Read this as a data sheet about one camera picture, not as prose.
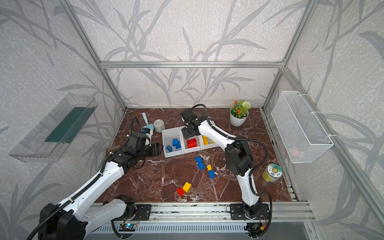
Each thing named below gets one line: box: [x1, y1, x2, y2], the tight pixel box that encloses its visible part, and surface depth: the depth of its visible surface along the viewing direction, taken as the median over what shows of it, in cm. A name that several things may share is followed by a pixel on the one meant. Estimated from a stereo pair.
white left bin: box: [162, 127, 185, 158], surface depth 98 cm
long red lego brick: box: [186, 138, 198, 149], surface depth 100 cm
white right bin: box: [202, 134, 220, 150], surface depth 98 cm
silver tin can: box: [153, 119, 166, 133], surface depth 107 cm
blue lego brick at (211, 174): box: [209, 170, 215, 179], surface depth 87 cm
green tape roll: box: [262, 163, 283, 184], surface depth 81 cm
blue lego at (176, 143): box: [172, 138, 181, 149], surface depth 96 cm
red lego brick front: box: [176, 186, 185, 197], surface depth 82 cm
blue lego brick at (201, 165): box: [197, 161, 206, 171], surface depth 91 cm
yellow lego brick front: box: [182, 181, 192, 193], surface depth 82 cm
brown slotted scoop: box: [108, 145, 122, 153], surface depth 98 cm
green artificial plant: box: [230, 99, 251, 118], surface depth 101 cm
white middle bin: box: [179, 126, 203, 154], surface depth 96 cm
